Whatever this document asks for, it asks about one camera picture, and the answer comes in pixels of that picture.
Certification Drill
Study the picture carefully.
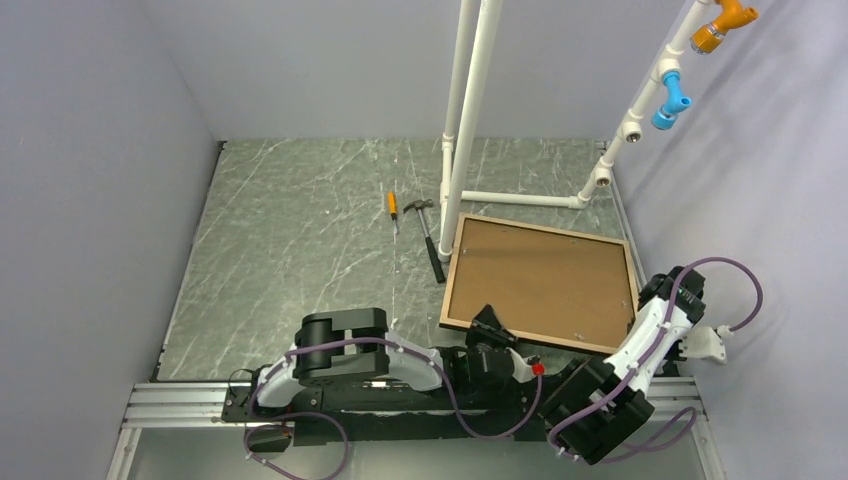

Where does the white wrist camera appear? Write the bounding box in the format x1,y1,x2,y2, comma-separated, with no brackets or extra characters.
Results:
511,355,546,383
680,325,734,364

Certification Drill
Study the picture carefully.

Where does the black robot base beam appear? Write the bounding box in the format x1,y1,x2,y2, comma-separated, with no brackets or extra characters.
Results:
220,380,546,442

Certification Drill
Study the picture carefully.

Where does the aluminium extrusion rail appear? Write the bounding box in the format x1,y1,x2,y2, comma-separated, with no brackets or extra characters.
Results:
122,382,227,429

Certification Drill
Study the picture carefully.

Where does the steel claw hammer black grip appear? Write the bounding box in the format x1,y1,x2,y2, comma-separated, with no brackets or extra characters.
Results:
403,199,446,284

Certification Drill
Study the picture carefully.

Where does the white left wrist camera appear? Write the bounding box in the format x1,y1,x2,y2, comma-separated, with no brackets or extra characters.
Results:
511,355,546,383

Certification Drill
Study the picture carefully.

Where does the white PVC pipe structure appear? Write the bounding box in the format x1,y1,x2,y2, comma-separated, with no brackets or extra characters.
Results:
436,1,721,262

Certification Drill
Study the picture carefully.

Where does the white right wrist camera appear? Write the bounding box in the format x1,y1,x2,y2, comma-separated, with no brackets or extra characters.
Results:
680,325,734,364

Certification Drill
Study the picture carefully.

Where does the blue pipe fitting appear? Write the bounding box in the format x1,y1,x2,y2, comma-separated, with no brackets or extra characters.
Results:
651,71,693,130

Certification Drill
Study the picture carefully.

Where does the black wooden picture frame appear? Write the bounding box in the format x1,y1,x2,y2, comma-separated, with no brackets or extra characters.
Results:
439,214,639,355

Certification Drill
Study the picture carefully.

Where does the orange pipe fitting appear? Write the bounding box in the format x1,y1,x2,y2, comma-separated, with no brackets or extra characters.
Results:
690,0,759,55

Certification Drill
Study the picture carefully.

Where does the orange handled screwdriver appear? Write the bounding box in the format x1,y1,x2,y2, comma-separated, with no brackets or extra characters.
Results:
387,191,399,236

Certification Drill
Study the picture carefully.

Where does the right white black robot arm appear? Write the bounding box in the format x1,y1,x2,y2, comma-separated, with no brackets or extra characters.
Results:
537,266,706,465

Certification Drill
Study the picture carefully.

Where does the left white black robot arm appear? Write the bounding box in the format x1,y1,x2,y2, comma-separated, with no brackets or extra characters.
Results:
247,305,545,420

